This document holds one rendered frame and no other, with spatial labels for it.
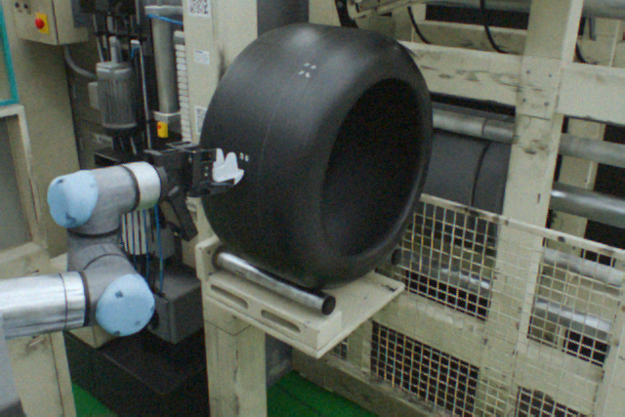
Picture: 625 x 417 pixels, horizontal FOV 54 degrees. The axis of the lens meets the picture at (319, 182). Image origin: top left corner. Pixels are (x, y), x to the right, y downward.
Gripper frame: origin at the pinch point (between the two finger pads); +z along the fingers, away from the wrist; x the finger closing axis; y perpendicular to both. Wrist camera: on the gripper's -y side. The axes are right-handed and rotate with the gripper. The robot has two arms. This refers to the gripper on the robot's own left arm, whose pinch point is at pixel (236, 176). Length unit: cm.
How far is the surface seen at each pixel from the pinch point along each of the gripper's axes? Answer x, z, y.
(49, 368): 63, -4, -69
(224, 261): 20.8, 18.2, -29.8
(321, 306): -9.5, 18.3, -30.0
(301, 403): 40, 81, -114
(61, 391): 63, -1, -78
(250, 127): 0.6, 3.6, 8.8
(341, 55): -8.6, 17.7, 23.2
